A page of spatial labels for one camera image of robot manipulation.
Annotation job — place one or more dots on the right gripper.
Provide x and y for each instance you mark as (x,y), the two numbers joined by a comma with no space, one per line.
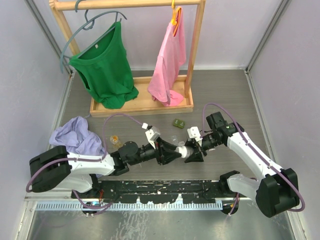
(196,156)

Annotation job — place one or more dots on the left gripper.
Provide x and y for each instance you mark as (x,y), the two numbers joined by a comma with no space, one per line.
(161,152)

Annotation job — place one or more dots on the white pill bottle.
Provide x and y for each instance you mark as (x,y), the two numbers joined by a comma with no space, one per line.
(185,151)

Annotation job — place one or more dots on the clear pill box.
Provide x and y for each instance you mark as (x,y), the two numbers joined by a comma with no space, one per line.
(175,141)

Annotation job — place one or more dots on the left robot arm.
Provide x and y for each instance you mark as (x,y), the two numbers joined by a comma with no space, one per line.
(57,168)

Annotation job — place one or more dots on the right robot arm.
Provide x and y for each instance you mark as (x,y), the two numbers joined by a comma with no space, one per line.
(273,188)

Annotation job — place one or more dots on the clear bottle with orange pills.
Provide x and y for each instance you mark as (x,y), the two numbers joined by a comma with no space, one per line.
(116,142)

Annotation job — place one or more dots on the green pill box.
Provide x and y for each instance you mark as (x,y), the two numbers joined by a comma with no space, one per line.
(179,123)

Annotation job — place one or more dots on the wooden clothes rack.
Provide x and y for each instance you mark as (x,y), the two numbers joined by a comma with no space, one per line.
(143,104)

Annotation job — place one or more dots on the lavender cloth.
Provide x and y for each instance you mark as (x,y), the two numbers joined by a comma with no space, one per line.
(77,138)

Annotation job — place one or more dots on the pink t-shirt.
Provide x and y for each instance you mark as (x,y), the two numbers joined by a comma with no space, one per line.
(171,57)

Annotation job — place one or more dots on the green t-shirt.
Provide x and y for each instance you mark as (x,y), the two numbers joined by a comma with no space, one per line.
(105,70)

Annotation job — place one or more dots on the orange-yellow plastic hanger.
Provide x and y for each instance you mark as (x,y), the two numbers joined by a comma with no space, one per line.
(176,17)

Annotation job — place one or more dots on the grey-blue plastic hanger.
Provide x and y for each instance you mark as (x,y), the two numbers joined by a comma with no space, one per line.
(88,25)

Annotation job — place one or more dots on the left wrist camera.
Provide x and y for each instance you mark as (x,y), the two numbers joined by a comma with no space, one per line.
(152,134)

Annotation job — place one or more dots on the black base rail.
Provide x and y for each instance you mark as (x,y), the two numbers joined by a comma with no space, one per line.
(171,194)

